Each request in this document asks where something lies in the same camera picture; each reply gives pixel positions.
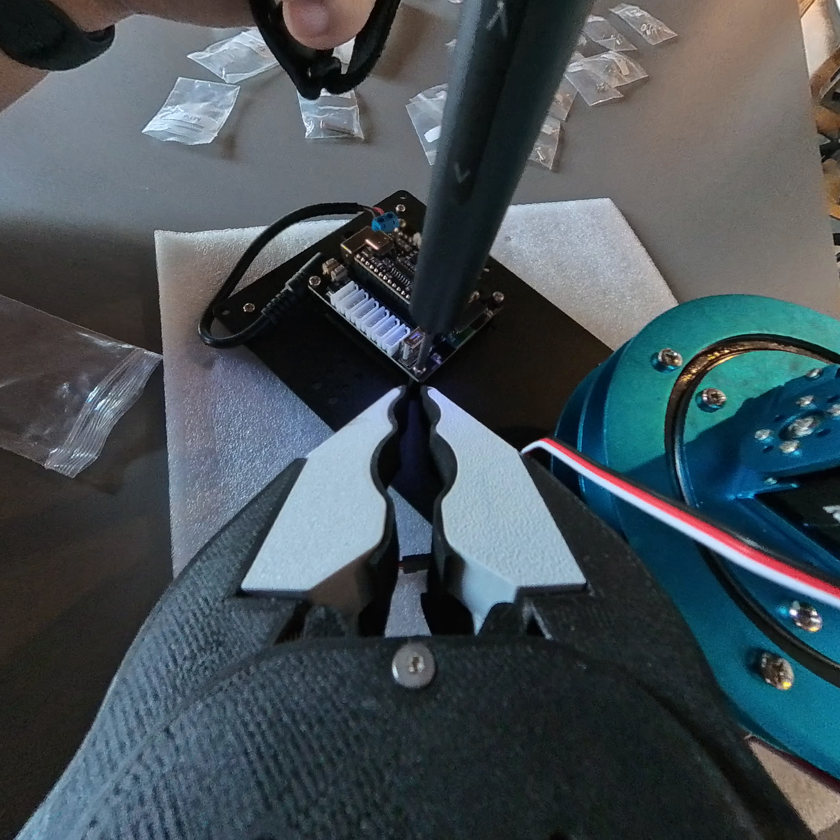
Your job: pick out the pile of small clear bags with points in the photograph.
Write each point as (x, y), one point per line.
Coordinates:
(190, 108)

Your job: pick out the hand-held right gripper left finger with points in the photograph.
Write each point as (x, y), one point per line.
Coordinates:
(321, 518)

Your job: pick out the person's left hand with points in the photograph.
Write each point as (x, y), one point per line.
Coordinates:
(321, 23)

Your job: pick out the black circuit board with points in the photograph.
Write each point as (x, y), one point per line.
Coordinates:
(380, 269)

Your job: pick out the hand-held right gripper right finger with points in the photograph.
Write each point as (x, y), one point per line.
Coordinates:
(505, 518)

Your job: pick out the grey desk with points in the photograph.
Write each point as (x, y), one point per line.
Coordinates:
(98, 210)

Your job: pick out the white foam sheet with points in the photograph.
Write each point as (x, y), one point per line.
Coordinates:
(216, 407)

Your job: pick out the large clear zip bag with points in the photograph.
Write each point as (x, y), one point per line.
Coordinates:
(72, 394)

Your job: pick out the blue toy robot arm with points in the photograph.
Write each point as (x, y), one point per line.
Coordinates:
(610, 420)

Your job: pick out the black electric screwdriver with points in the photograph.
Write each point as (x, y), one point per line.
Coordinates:
(485, 164)

